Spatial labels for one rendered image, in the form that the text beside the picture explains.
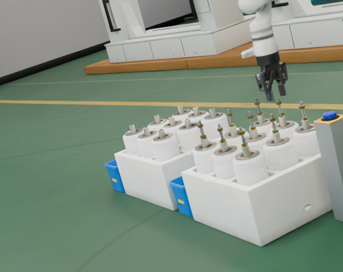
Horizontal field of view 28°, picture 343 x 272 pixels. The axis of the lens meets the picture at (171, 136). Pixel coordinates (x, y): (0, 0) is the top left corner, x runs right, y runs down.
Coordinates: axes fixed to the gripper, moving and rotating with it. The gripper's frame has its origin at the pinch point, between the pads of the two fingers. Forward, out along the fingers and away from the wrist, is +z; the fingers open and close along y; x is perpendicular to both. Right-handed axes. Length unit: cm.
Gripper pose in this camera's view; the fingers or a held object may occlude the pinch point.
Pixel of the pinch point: (276, 95)
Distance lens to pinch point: 222.7
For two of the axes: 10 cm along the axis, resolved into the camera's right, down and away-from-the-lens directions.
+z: 2.6, 9.3, 2.4
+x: -6.9, 0.0, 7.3
